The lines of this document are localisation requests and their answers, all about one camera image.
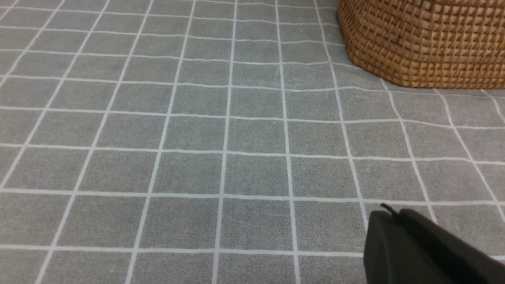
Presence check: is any grey checked tablecloth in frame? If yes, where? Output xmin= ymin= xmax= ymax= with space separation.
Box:
xmin=0 ymin=0 xmax=504 ymax=284

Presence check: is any woven rattan basket green lining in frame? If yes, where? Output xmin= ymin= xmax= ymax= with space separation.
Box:
xmin=336 ymin=0 xmax=505 ymax=89

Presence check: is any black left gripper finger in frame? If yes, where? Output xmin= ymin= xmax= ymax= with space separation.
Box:
xmin=363 ymin=204 xmax=505 ymax=284

